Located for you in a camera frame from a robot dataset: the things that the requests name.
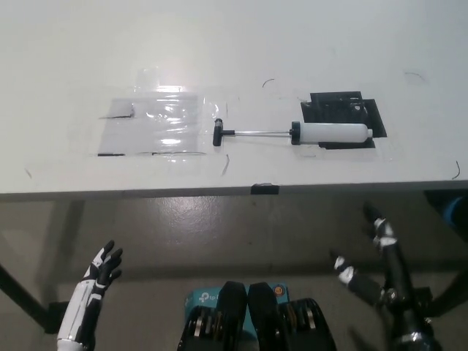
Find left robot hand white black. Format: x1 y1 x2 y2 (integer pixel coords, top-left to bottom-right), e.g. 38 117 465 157
56 239 124 347

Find right robot hand black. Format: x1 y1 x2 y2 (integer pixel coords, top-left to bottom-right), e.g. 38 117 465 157
330 203 416 312

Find small white air pump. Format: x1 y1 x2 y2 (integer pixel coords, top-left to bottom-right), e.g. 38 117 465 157
213 118 374 148

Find black patterned floor plate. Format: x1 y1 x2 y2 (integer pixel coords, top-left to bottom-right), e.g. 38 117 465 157
45 301 72 334

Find black table leg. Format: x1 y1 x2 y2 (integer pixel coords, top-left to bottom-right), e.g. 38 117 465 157
0 262 50 319

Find blue round object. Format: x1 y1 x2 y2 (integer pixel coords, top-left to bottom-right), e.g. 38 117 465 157
442 196 468 225

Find teal router box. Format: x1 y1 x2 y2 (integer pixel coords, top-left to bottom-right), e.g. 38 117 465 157
183 282 292 339

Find black tape strip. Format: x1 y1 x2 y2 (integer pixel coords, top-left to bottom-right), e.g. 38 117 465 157
251 181 281 195

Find black marker mat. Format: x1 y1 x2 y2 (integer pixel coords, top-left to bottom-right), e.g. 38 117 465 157
300 91 388 151

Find clear plastic film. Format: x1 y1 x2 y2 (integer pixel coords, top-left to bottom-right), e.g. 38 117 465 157
86 65 228 164

